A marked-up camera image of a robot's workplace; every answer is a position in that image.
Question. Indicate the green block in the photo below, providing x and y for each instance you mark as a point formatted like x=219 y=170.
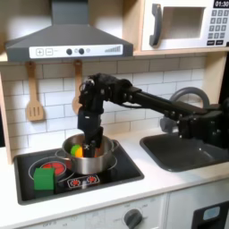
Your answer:
x=44 y=179

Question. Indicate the orange toy carrot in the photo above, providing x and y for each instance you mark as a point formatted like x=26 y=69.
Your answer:
x=77 y=151

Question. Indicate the steel pot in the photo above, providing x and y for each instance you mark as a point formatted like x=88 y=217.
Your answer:
x=89 y=167

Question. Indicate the black toy stove top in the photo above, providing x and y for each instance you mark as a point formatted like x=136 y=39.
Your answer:
x=119 y=176

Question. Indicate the wooden spoon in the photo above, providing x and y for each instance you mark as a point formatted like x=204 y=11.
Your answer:
x=78 y=74

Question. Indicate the wooden slotted spatula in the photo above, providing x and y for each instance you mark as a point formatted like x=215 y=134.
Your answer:
x=32 y=89

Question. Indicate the white oven front panel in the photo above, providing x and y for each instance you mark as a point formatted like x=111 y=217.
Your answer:
x=101 y=217

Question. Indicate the dark grey sink basin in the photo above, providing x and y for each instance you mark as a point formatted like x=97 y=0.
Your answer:
x=179 y=153

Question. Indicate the dark grey oven knob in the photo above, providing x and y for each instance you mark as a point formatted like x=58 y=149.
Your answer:
x=132 y=219

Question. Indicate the grey range hood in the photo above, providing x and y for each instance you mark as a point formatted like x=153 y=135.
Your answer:
x=68 y=35

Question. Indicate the dark grey tap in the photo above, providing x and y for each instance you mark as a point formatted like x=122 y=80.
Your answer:
x=190 y=91

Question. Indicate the white toy microwave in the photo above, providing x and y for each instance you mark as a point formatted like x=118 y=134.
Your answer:
x=182 y=44

